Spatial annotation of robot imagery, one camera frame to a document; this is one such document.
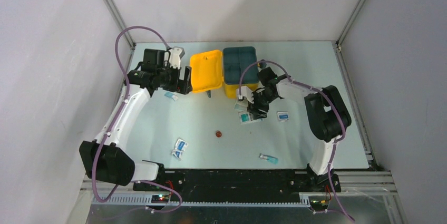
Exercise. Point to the yellow medicine kit box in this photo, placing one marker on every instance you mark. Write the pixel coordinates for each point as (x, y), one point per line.
(208, 74)

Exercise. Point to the teal medical gauze packet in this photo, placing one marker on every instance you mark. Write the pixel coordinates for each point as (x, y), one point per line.
(247, 118)

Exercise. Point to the white long gauze packet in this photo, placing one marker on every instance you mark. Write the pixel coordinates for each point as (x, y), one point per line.
(240, 105)

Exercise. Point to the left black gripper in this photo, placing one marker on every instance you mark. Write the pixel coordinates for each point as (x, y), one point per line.
(180, 86)

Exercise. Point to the white blue alcohol pad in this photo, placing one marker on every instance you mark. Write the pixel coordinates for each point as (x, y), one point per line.
(177, 154)
(180, 145)

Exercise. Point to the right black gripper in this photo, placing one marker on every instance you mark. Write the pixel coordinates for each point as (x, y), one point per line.
(253, 108)

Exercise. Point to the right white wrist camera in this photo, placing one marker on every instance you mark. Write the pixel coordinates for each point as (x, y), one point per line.
(245, 93)

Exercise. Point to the teal divided tray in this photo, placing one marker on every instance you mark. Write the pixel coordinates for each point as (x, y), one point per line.
(235, 61)

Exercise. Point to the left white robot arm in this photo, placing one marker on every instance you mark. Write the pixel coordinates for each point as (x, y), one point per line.
(105, 158)

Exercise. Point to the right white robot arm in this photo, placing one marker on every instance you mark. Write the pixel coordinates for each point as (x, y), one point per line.
(327, 115)

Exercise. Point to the teal header plastic bag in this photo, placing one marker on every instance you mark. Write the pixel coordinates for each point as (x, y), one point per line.
(171, 96)

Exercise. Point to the grey kit latch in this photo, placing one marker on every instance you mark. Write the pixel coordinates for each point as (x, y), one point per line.
(262, 64)

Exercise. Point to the small white blue sachet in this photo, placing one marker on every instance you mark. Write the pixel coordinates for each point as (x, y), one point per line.
(282, 116)

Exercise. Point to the teal capped small tube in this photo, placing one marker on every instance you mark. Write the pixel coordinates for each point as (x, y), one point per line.
(268, 158)

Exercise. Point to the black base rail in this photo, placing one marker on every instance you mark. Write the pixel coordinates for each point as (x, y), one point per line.
(241, 186)

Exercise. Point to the aluminium frame front beam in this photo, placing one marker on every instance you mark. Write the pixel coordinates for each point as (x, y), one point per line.
(365, 197)

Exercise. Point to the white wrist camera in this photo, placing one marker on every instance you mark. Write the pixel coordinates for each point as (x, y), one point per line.
(175, 55)
(245, 93)

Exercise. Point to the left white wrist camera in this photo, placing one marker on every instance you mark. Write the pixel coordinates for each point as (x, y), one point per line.
(175, 55)

